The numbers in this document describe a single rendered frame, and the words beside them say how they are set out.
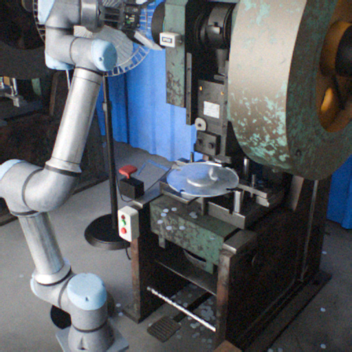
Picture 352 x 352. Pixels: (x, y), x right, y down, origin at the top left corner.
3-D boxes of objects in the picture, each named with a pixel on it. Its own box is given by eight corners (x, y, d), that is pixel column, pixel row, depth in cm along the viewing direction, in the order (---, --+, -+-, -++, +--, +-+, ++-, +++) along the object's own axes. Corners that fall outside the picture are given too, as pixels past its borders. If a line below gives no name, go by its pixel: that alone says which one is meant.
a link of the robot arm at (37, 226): (64, 319, 152) (18, 183, 121) (33, 302, 160) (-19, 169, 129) (90, 293, 160) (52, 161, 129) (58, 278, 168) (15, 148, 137)
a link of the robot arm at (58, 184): (49, 221, 118) (100, 33, 117) (20, 209, 124) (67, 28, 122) (80, 222, 129) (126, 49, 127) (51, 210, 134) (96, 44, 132)
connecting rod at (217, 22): (222, 105, 171) (227, 5, 155) (196, 98, 178) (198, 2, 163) (253, 92, 185) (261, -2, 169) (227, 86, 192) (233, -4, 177)
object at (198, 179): (252, 177, 189) (252, 176, 189) (209, 205, 170) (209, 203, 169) (196, 157, 206) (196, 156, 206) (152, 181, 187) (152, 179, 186)
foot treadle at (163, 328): (163, 351, 195) (163, 342, 193) (146, 338, 201) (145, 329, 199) (242, 280, 235) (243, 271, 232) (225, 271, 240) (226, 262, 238)
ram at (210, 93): (218, 160, 178) (222, 84, 165) (188, 149, 187) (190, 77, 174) (243, 146, 190) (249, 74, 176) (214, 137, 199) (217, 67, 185)
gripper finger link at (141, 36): (159, 57, 134) (135, 34, 131) (155, 57, 140) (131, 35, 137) (166, 49, 134) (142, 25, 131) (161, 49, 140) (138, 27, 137)
